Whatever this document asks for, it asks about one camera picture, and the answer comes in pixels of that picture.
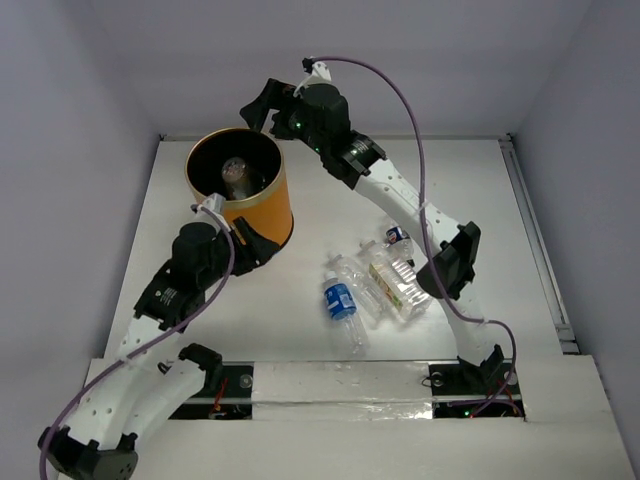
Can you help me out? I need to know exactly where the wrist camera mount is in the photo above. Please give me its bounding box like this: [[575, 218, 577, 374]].
[[191, 193, 226, 223], [294, 57, 332, 97]]

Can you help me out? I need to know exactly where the aluminium rail right edge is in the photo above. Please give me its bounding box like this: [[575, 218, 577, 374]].
[[498, 134, 582, 355]]

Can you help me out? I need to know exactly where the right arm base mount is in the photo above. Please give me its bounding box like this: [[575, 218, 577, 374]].
[[421, 362, 525, 419]]

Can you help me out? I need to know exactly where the aluminium rail edge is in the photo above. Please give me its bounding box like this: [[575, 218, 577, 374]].
[[160, 133, 513, 142], [498, 134, 582, 355]]

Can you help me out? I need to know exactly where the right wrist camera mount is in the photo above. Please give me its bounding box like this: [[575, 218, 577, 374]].
[[294, 57, 332, 97]]

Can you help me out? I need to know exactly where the orange cylindrical bin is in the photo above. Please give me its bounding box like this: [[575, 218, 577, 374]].
[[185, 128, 294, 254]]

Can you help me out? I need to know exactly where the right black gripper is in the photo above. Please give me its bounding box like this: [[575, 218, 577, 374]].
[[241, 77, 328, 156]]

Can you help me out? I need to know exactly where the aluminium rail back edge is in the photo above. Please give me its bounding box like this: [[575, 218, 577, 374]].
[[160, 133, 513, 142]]

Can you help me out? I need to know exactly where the dark blue label bottle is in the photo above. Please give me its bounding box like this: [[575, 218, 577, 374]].
[[384, 219, 415, 267]]

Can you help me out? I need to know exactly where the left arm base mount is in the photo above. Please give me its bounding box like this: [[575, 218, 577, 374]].
[[170, 363, 254, 420]]

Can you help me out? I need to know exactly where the blue label water bottle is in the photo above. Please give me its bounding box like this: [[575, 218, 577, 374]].
[[323, 270, 369, 357]]

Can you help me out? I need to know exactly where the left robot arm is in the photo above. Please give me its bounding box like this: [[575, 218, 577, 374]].
[[38, 209, 280, 479]]

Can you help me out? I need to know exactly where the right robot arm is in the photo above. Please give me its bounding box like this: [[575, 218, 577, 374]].
[[240, 79, 504, 394]]

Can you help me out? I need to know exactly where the clear unlabeled plastic bottle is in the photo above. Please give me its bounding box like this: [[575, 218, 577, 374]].
[[327, 252, 387, 328]]

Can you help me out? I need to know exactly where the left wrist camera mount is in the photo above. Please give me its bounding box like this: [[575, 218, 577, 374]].
[[191, 193, 226, 223]]

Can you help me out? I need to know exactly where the orange plastic bottle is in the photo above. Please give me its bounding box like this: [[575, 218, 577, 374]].
[[221, 157, 251, 200]]

